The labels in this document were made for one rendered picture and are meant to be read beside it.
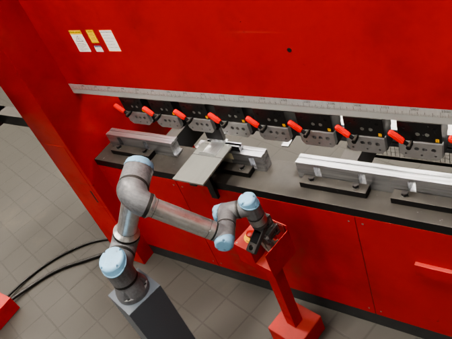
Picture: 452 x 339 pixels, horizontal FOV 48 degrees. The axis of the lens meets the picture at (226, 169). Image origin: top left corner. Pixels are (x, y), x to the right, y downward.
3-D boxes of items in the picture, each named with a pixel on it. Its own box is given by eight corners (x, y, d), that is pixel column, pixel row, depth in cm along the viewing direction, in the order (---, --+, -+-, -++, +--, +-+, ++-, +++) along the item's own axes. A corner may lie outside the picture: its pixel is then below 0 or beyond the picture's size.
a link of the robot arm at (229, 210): (209, 221, 199) (235, 215, 196) (212, 200, 207) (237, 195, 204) (216, 234, 204) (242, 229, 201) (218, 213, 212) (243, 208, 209)
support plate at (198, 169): (173, 179, 237) (172, 178, 237) (202, 143, 252) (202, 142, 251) (203, 185, 227) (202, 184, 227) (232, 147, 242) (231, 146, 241)
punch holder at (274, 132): (261, 138, 222) (251, 109, 211) (270, 126, 226) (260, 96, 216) (292, 142, 213) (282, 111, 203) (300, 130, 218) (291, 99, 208)
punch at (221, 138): (208, 141, 249) (202, 126, 243) (210, 139, 250) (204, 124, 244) (225, 144, 244) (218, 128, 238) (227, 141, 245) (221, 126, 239)
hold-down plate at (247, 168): (200, 169, 256) (198, 165, 254) (205, 162, 259) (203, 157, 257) (249, 177, 239) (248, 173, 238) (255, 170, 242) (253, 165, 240)
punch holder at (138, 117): (131, 122, 267) (117, 97, 257) (140, 113, 271) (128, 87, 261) (152, 125, 258) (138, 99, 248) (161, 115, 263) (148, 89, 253)
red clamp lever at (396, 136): (388, 132, 177) (411, 148, 177) (392, 125, 180) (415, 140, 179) (385, 135, 179) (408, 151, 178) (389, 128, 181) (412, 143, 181)
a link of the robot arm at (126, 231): (105, 261, 222) (118, 173, 186) (114, 235, 233) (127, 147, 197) (132, 267, 223) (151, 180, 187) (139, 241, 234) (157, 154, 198)
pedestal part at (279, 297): (286, 322, 263) (259, 258, 230) (293, 313, 266) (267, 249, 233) (295, 328, 259) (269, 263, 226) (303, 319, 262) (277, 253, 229)
